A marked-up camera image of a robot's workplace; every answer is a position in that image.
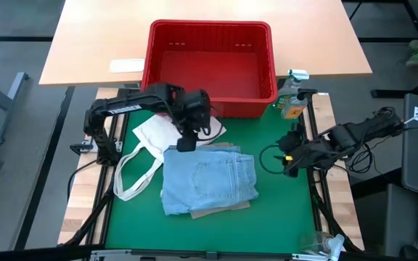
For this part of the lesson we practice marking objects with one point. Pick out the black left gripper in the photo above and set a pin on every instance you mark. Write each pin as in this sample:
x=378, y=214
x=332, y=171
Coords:
x=192, y=110

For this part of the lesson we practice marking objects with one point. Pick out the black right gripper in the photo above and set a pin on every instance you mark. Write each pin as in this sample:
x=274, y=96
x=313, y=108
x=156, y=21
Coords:
x=308, y=150

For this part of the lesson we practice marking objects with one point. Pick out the blue denim garment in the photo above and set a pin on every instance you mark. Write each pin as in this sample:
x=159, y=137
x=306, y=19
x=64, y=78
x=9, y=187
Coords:
x=209, y=177

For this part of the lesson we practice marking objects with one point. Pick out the beige khaki shorts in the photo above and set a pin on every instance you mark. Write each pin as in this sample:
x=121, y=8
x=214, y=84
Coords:
x=220, y=211

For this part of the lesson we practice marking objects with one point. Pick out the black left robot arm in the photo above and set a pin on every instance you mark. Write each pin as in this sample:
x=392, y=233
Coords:
x=122, y=107

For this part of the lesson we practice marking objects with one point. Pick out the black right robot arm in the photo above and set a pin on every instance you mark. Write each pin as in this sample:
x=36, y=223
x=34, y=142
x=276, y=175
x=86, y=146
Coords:
x=361, y=132

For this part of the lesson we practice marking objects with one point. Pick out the red plastic laundry basket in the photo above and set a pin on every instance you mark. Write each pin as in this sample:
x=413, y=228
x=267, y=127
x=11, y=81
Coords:
x=212, y=72

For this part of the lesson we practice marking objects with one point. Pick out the white canvas tote bag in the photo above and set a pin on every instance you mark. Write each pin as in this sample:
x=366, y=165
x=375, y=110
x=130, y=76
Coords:
x=158, y=132

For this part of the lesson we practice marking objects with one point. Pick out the clear bottle with orange label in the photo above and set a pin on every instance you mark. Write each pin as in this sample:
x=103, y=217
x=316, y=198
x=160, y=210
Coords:
x=295, y=108

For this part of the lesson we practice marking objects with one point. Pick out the clear spray bottle white trigger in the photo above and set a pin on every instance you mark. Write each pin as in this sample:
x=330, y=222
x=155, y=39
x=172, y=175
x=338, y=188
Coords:
x=334, y=243

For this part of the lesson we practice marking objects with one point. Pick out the green table mat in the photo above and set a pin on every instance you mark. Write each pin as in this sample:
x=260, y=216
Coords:
x=212, y=232

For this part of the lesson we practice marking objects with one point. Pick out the white paper sheet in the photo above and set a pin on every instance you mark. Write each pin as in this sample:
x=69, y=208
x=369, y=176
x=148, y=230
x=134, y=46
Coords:
x=126, y=65

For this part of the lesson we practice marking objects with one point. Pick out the light wooden desk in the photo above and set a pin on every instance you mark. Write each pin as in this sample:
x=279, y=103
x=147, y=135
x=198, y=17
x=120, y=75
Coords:
x=194, y=11

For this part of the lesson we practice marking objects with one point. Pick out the grey metal table leg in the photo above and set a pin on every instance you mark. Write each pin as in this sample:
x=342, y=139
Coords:
x=11, y=103

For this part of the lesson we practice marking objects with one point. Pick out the black metal frame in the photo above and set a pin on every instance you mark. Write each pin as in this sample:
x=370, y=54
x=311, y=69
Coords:
x=85, y=223

